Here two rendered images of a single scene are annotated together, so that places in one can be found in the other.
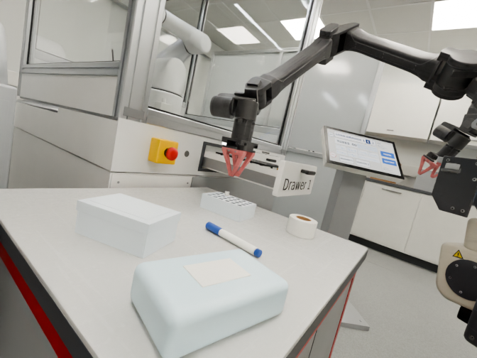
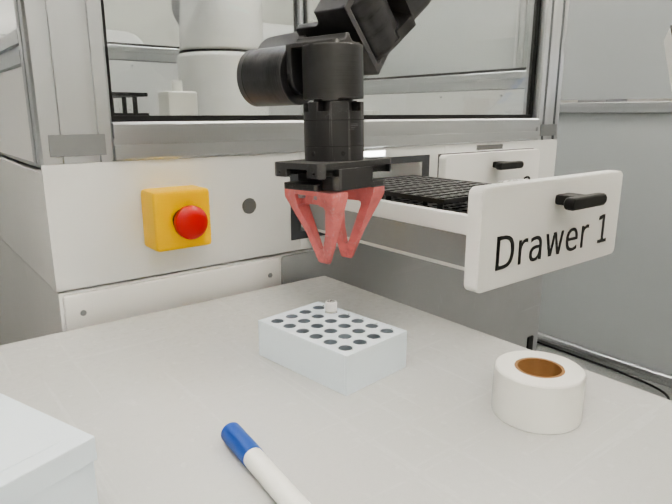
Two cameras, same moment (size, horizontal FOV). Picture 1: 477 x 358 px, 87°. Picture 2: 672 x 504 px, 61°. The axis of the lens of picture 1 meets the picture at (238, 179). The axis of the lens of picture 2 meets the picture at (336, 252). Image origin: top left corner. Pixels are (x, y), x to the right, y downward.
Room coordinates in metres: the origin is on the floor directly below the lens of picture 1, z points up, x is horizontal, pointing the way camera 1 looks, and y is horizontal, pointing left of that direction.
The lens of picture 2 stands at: (0.16, -0.15, 1.00)
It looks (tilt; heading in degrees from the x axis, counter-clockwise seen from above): 14 degrees down; 17
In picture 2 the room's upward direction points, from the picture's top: straight up
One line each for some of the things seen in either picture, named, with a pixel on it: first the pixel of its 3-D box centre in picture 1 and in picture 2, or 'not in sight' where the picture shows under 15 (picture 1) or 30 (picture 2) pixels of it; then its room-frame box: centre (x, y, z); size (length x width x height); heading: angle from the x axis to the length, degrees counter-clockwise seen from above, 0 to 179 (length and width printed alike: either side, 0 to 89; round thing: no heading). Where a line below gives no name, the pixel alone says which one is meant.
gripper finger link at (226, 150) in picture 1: (236, 159); (333, 214); (0.68, 0.02, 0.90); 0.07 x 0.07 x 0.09; 64
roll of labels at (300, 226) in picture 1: (301, 226); (537, 389); (0.61, -0.18, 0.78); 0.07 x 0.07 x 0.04
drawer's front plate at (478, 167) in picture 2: (264, 165); (491, 180); (1.30, -0.12, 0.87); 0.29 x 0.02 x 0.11; 145
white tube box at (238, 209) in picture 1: (228, 205); (330, 343); (0.66, 0.01, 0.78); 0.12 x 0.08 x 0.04; 62
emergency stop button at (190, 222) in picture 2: (170, 153); (189, 221); (0.74, 0.21, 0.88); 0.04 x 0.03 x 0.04; 145
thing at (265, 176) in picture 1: (248, 167); (420, 209); (0.98, -0.03, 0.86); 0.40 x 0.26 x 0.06; 55
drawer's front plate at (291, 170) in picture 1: (297, 179); (551, 224); (0.86, -0.20, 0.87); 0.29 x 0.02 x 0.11; 145
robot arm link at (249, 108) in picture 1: (244, 110); (327, 73); (0.69, 0.02, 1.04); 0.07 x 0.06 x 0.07; 71
